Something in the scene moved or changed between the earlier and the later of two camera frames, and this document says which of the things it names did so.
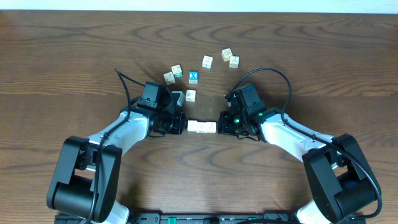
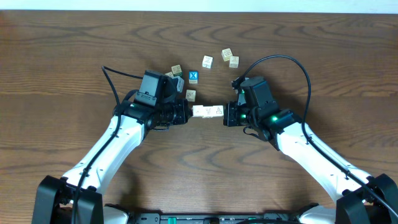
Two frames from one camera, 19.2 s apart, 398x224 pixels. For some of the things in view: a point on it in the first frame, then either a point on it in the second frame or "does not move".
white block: x=207 y=61 does not move
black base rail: x=218 y=218 does not move
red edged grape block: x=211 y=127 -> x=217 y=111
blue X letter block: x=193 y=77 does not move
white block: x=234 y=61 does not move
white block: x=190 y=95 does not move
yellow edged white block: x=201 y=127 -> x=208 y=112
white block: x=192 y=125 -> x=198 y=111
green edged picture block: x=176 y=71 does not move
